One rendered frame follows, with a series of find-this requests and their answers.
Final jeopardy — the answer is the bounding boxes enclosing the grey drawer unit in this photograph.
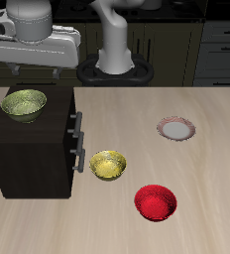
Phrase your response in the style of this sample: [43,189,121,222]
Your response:
[192,20,230,88]

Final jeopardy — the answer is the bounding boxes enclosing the dark kitchen cupboards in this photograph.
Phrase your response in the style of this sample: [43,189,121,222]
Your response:
[0,0,230,88]

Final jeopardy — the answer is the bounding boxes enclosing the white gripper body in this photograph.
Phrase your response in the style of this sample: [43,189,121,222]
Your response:
[0,25,82,70]

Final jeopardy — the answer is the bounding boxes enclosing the red bowl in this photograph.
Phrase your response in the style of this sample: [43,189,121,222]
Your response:
[134,184,178,223]

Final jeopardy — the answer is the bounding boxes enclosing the dark wooden cabinet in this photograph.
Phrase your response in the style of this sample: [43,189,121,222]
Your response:
[0,85,87,200]

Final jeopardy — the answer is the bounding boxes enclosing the white plate with red rim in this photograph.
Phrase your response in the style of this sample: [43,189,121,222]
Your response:
[156,115,197,142]

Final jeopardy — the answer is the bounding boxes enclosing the yellow bowl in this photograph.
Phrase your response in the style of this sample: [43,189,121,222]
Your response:
[88,150,128,182]

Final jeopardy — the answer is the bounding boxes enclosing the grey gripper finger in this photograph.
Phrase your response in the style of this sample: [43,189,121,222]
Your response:
[51,66,62,80]
[7,62,23,76]

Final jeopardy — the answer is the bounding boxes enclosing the green bowl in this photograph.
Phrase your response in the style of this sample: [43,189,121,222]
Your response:
[0,88,49,124]

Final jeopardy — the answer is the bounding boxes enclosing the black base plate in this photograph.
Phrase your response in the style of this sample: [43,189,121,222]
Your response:
[75,53,155,84]

